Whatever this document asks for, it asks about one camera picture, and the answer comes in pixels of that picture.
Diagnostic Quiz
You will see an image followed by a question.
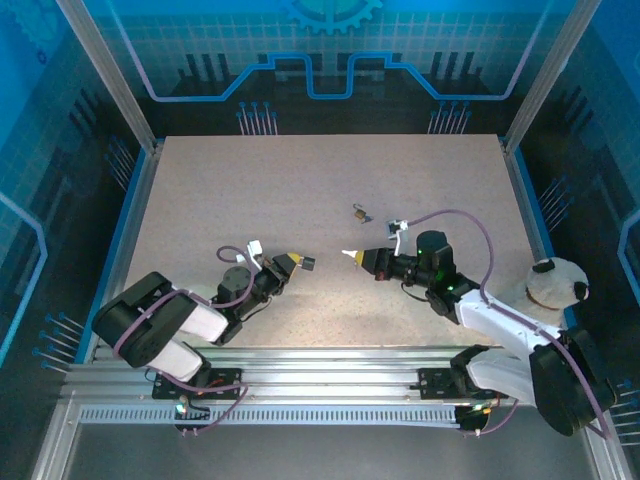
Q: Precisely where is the grey plush dog toy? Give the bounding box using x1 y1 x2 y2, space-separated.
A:
522 256 591 331

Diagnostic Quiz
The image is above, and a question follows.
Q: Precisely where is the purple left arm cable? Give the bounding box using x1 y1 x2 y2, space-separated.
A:
113 244 250 436

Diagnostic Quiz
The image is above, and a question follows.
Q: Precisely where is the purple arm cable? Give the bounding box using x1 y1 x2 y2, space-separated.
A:
113 244 250 436
405 208 612 441

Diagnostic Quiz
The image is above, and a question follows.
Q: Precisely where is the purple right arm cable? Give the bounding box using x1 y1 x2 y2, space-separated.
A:
405 208 612 441

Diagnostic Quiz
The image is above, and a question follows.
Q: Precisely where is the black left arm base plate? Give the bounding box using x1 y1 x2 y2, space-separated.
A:
152 367 244 401

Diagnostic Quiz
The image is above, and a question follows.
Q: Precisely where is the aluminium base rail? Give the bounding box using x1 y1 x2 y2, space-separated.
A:
62 345 601 404

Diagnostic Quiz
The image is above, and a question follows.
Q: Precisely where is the aluminium side rail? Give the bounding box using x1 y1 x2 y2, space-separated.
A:
82 144 159 361
502 144 589 364

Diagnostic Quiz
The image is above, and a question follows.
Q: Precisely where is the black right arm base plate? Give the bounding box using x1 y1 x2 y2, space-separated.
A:
417 367 506 401

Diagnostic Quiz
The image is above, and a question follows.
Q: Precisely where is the slotted grey cable tray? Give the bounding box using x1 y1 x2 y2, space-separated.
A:
78 403 464 426

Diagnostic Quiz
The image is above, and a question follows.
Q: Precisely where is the aluminium frame post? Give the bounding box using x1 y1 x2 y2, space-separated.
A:
54 0 164 154
501 0 604 156

